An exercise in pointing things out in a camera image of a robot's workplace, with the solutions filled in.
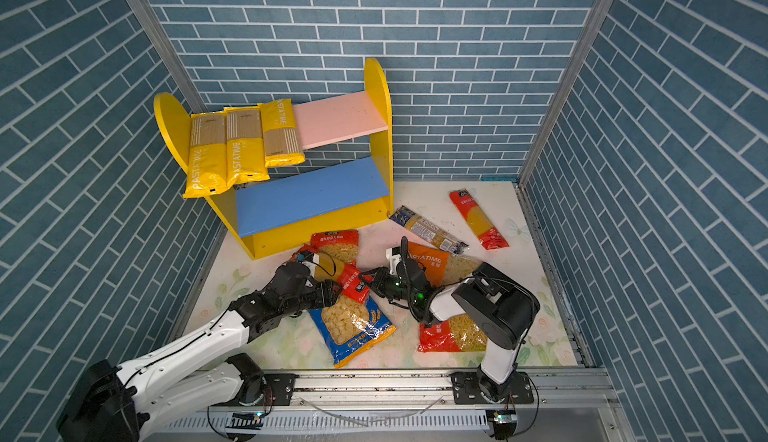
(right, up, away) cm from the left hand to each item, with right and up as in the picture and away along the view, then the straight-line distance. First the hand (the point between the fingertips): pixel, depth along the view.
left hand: (336, 289), depth 82 cm
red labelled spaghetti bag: (+5, +2, +1) cm, 5 cm away
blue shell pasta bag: (+4, -10, -1) cm, 11 cm away
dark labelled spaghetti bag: (+26, +15, +20) cm, 36 cm away
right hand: (+5, +3, +2) cm, 7 cm away
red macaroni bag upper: (-1, +11, +14) cm, 18 cm away
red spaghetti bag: (+48, +13, +20) cm, 54 cm away
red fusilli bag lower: (+33, -11, -3) cm, 35 cm away
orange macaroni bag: (+31, +4, +9) cm, 33 cm away
